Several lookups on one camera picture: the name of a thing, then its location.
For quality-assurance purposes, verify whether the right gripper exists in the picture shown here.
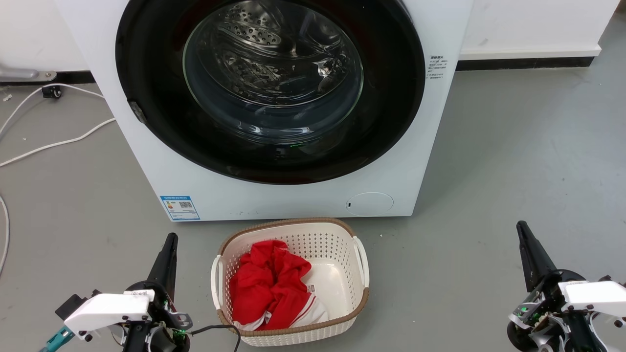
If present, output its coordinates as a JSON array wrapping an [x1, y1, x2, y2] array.
[[507, 220, 609, 352]]

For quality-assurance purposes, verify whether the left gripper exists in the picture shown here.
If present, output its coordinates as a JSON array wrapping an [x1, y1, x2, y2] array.
[[121, 233, 194, 352]]

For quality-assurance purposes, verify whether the round black glass washer door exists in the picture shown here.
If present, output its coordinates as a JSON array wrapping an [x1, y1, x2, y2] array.
[[115, 0, 426, 185]]

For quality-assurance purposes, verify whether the white front-load washing machine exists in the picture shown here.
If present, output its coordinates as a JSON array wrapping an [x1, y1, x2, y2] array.
[[53, 0, 474, 222]]

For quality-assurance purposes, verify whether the blue energy label sticker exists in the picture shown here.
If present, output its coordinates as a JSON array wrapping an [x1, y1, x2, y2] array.
[[160, 196, 201, 221]]

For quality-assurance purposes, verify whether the red and white garment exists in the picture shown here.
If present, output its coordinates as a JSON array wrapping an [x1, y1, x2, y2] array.
[[229, 239, 329, 331]]

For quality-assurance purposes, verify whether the teal connector piece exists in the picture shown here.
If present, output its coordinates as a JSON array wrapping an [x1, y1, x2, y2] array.
[[39, 325, 75, 352]]

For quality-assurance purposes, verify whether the cream perforated laundry basket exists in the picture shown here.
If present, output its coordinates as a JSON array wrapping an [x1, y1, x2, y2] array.
[[211, 218, 370, 347]]

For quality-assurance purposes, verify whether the round white filter cover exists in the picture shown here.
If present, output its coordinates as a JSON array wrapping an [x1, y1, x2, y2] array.
[[346, 192, 395, 217]]

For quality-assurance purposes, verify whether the small printed text sticker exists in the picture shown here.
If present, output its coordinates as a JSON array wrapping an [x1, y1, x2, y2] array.
[[427, 55, 447, 80]]

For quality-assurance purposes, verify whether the stainless steel washer drum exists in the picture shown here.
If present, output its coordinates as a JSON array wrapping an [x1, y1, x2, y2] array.
[[184, 0, 363, 144]]

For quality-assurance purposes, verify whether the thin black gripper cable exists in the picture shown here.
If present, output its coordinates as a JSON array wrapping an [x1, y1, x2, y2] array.
[[188, 324, 242, 352]]

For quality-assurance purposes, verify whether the white straight floor cable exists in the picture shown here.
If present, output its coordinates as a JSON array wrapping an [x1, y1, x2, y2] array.
[[0, 118, 117, 168]]

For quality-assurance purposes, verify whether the white curved floor cable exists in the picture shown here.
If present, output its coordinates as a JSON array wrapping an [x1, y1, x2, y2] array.
[[0, 195, 10, 275]]

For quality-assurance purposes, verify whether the white looping floor cable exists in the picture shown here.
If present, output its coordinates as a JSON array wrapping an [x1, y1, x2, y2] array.
[[0, 83, 106, 135]]

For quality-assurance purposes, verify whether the grey metal pipe bracket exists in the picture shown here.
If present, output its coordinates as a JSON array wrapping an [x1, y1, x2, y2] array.
[[0, 66, 58, 83]]

